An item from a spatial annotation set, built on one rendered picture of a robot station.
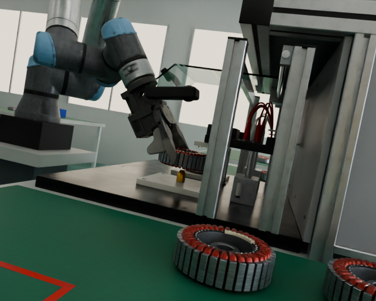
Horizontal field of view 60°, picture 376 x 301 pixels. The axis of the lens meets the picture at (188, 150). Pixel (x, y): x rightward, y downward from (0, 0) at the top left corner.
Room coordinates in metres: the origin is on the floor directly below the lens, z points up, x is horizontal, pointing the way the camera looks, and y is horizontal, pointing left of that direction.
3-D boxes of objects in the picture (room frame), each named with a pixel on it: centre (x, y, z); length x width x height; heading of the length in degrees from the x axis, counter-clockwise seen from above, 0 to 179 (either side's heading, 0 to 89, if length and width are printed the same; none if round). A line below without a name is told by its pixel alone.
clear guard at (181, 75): (0.96, -0.06, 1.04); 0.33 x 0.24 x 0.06; 76
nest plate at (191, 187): (0.73, 0.00, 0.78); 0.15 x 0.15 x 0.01; 76
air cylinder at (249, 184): (0.70, -0.14, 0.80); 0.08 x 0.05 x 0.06; 166
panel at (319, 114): (0.79, -0.27, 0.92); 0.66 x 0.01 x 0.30; 166
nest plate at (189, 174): (0.96, -0.05, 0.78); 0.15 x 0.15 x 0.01; 76
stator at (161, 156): (0.73, 0.01, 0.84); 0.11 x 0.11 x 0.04
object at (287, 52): (0.80, -0.20, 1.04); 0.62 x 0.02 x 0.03; 166
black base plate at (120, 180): (0.84, -0.04, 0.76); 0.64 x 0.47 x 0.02; 166
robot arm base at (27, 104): (1.16, 0.55, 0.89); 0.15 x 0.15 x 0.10
